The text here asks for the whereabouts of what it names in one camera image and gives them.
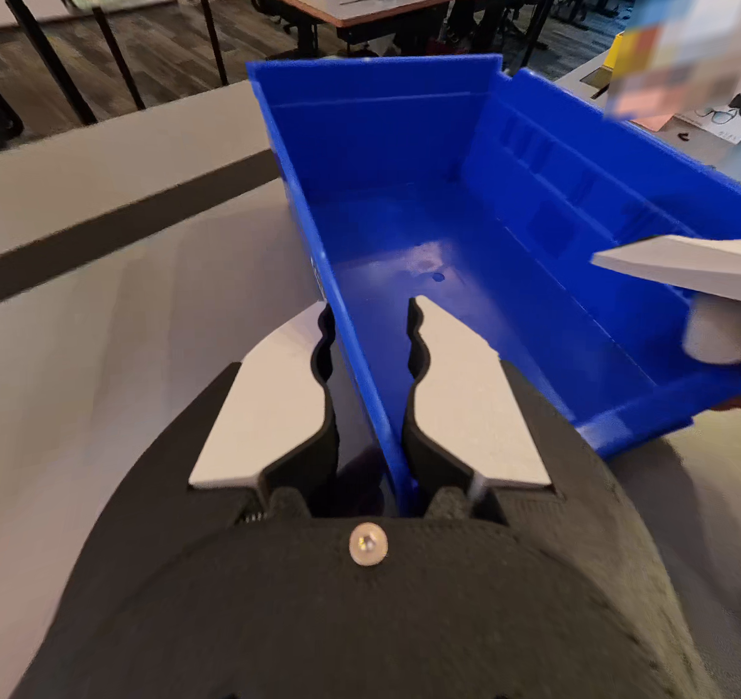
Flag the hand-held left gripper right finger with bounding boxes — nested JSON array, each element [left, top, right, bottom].
[[402, 295, 553, 516]]

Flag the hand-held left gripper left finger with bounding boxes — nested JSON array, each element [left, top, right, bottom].
[[188, 301, 340, 519]]

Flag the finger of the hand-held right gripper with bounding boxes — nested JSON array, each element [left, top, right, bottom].
[[590, 235, 741, 365]]

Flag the blue plastic bin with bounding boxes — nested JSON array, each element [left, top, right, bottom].
[[247, 53, 741, 509]]

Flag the black eyeglasses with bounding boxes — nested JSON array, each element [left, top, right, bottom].
[[694, 105, 741, 128]]

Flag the grey side table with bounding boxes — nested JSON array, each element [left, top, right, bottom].
[[555, 47, 741, 174]]

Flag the grey table with dark edge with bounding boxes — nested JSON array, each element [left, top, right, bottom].
[[249, 0, 548, 58]]

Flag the black metal railing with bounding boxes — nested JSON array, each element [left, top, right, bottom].
[[0, 0, 232, 128]]

